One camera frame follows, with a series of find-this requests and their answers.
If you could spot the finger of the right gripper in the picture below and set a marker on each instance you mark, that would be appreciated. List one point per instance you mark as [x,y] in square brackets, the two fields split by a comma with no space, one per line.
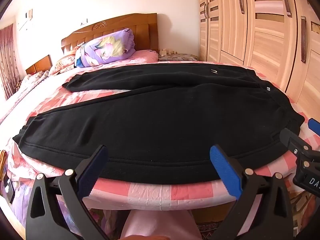
[294,143]
[314,125]

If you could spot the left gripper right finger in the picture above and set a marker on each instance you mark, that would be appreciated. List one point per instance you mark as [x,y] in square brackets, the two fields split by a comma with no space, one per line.
[262,209]

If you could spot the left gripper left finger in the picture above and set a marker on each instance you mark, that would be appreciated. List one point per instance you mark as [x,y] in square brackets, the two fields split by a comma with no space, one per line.
[45,219]

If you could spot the black pants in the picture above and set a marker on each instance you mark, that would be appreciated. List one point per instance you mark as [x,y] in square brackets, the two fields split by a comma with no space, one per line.
[161,122]

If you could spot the pink trouser leg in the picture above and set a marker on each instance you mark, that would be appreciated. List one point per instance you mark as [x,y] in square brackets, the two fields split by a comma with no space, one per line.
[142,224]

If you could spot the light wooden wardrobe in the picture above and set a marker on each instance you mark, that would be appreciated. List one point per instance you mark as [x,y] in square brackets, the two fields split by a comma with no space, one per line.
[279,39]

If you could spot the orange floral pillow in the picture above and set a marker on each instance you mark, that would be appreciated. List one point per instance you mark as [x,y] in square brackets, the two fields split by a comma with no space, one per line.
[64,62]

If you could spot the wooden nightstand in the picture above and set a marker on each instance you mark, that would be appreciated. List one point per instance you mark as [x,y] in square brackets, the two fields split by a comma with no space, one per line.
[43,64]

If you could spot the maroon curtain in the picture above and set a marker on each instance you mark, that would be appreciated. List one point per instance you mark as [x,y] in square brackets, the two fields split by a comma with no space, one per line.
[10,75]

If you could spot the purple floral folded quilt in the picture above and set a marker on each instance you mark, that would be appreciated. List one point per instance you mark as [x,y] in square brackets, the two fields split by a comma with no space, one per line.
[106,49]

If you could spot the patterned bedside table cover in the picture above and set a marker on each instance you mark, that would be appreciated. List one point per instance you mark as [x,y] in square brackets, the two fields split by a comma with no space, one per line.
[171,55]

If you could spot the wooden headboard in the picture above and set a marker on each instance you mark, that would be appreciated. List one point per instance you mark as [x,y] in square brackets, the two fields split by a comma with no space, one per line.
[143,26]

